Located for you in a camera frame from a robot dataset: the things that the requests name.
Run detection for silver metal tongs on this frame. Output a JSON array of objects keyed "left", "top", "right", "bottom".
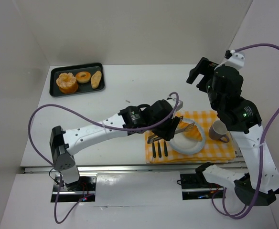
[{"left": 147, "top": 122, "right": 195, "bottom": 144}]

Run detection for striped triangular bread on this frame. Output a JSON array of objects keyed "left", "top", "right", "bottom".
[{"left": 178, "top": 121, "right": 203, "bottom": 142}]

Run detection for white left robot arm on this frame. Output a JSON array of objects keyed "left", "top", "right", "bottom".
[{"left": 50, "top": 98, "right": 183, "bottom": 190}]

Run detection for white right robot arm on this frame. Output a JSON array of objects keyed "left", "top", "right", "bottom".
[{"left": 187, "top": 57, "right": 279, "bottom": 206}]

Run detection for oval bread roll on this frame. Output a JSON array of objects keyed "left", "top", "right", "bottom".
[{"left": 90, "top": 71, "right": 102, "bottom": 89}]

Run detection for white round plate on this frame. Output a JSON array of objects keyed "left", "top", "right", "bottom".
[{"left": 169, "top": 118, "right": 206, "bottom": 155}]

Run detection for round fluted orange cake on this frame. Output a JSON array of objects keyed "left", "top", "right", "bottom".
[{"left": 56, "top": 73, "right": 78, "bottom": 94}]

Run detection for black baking tray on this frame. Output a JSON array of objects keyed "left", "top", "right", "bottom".
[{"left": 49, "top": 62, "right": 105, "bottom": 97}]

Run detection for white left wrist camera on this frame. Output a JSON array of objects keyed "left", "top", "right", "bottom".
[{"left": 166, "top": 97, "right": 183, "bottom": 115}]

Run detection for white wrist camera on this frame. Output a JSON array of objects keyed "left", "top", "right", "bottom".
[
  {"left": 215, "top": 50, "right": 245, "bottom": 70},
  {"left": 166, "top": 97, "right": 183, "bottom": 115}
]

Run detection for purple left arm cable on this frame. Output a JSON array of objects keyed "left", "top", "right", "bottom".
[{"left": 28, "top": 92, "right": 180, "bottom": 224}]

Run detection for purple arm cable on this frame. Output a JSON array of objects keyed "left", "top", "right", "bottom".
[
  {"left": 211, "top": 43, "right": 279, "bottom": 219},
  {"left": 28, "top": 92, "right": 180, "bottom": 224}
]

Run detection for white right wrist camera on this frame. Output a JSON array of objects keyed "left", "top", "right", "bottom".
[{"left": 215, "top": 50, "right": 245, "bottom": 70}]

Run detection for gold black handled spoon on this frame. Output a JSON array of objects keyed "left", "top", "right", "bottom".
[{"left": 163, "top": 141, "right": 168, "bottom": 157}]

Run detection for black handled fork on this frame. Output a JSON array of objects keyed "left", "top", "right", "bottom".
[{"left": 157, "top": 141, "right": 162, "bottom": 158}]

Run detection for black handled knife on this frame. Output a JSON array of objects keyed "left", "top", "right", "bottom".
[{"left": 151, "top": 142, "right": 156, "bottom": 158}]

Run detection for aluminium rail front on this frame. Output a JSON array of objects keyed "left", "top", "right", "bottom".
[{"left": 22, "top": 163, "right": 247, "bottom": 174}]

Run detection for ring donut bread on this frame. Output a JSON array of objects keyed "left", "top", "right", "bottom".
[{"left": 75, "top": 71, "right": 91, "bottom": 83}]

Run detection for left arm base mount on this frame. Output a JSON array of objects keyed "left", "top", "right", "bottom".
[{"left": 48, "top": 168, "right": 97, "bottom": 203}]

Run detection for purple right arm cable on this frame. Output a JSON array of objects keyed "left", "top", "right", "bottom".
[{"left": 211, "top": 43, "right": 279, "bottom": 219}]

